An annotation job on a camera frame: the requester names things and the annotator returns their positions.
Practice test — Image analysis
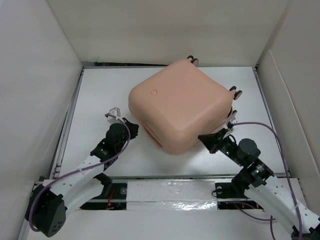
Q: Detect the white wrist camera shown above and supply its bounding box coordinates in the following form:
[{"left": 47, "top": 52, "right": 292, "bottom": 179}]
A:
[
  {"left": 225, "top": 116, "right": 237, "bottom": 130},
  {"left": 105, "top": 107, "right": 121, "bottom": 124}
]

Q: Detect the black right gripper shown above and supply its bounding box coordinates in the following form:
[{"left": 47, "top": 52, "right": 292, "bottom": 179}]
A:
[{"left": 197, "top": 127, "right": 244, "bottom": 166}]

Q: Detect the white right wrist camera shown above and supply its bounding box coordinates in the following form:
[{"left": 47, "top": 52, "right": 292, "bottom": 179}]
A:
[{"left": 225, "top": 116, "right": 237, "bottom": 130}]

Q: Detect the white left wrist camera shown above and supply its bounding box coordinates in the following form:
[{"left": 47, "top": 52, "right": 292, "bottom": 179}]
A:
[{"left": 105, "top": 107, "right": 121, "bottom": 124}]

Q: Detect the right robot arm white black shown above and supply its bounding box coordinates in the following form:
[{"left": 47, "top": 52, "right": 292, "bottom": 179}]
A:
[{"left": 198, "top": 128, "right": 320, "bottom": 240}]

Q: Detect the pink hard-shell suitcase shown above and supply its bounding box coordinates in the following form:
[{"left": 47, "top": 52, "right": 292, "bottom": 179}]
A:
[{"left": 128, "top": 55, "right": 243, "bottom": 155}]

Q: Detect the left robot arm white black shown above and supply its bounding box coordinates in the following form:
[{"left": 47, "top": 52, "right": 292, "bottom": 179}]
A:
[{"left": 24, "top": 116, "right": 139, "bottom": 238}]

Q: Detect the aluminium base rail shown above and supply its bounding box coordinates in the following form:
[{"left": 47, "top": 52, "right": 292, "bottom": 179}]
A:
[{"left": 29, "top": 172, "right": 276, "bottom": 211}]

